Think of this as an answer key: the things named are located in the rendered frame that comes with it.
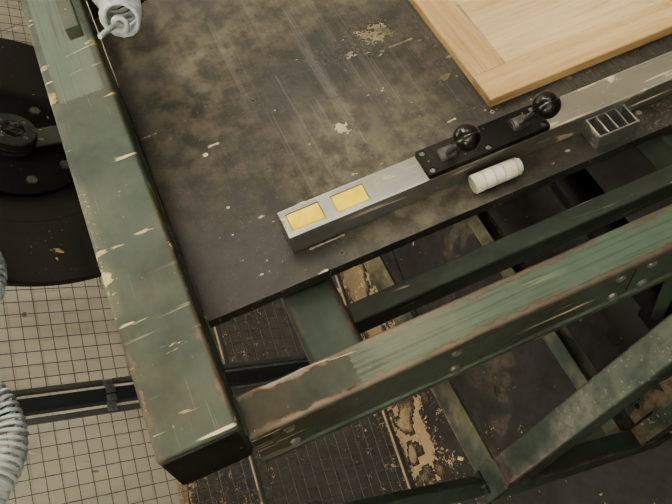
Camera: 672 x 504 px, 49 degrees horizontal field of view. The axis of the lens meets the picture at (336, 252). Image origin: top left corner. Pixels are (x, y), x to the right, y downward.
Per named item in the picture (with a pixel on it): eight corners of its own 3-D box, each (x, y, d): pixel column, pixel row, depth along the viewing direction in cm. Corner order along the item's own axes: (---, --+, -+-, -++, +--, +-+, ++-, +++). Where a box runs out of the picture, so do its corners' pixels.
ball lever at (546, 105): (532, 132, 110) (570, 109, 96) (509, 141, 109) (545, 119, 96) (522, 109, 110) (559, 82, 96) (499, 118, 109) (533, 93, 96)
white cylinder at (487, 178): (476, 198, 108) (523, 178, 109) (477, 186, 106) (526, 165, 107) (466, 183, 110) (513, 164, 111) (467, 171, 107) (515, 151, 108)
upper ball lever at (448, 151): (460, 162, 108) (489, 142, 95) (437, 171, 108) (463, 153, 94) (450, 138, 108) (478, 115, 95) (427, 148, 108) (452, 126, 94)
